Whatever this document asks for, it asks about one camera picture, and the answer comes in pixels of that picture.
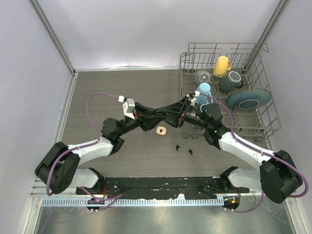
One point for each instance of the blue ceramic plate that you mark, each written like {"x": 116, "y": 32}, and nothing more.
{"x": 248, "y": 99}

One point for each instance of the white slotted cable duct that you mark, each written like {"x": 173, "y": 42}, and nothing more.
{"x": 85, "y": 201}

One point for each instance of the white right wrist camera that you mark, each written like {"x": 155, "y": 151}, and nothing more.
{"x": 192, "y": 97}

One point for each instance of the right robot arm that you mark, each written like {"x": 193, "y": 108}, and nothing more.
{"x": 274, "y": 174}

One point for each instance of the dark teal mug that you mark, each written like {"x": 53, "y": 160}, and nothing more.
{"x": 203, "y": 107}

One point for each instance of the metal wire dish rack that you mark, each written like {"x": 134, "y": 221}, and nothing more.
{"x": 257, "y": 124}

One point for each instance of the dark grey-green mug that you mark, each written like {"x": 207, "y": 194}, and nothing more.
{"x": 231, "y": 81}

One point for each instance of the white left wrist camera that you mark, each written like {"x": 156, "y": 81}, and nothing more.
{"x": 128, "y": 106}

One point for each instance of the aluminium frame rail left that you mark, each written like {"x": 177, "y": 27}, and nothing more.
{"x": 64, "y": 110}

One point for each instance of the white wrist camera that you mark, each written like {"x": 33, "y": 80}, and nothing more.
{"x": 192, "y": 97}
{"x": 128, "y": 106}

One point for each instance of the clear glass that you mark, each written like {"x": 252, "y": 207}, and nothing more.
{"x": 202, "y": 77}

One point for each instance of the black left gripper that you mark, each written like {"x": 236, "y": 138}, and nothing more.
{"x": 146, "y": 116}

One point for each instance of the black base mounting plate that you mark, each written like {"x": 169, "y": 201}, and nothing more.
{"x": 163, "y": 188}

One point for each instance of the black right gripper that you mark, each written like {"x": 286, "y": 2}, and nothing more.
{"x": 180, "y": 109}

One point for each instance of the yellow mug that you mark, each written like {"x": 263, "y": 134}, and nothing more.
{"x": 222, "y": 66}

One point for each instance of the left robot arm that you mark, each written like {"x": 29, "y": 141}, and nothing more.
{"x": 59, "y": 169}

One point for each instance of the cream earbud charging case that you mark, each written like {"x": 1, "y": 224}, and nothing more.
{"x": 161, "y": 130}

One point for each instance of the light blue mug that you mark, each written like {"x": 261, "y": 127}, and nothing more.
{"x": 204, "y": 89}

